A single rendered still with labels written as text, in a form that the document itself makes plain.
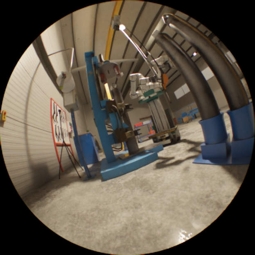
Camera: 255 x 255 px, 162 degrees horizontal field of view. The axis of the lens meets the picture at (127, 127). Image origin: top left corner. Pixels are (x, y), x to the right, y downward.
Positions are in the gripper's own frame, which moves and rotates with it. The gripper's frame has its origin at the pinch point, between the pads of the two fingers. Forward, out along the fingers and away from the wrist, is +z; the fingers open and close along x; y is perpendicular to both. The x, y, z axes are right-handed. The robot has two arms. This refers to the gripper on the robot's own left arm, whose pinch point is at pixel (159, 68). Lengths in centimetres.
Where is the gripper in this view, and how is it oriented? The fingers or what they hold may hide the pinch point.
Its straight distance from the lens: 156.6
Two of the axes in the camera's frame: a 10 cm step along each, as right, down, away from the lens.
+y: -3.0, -9.5, 1.1
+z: -8.4, 3.2, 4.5
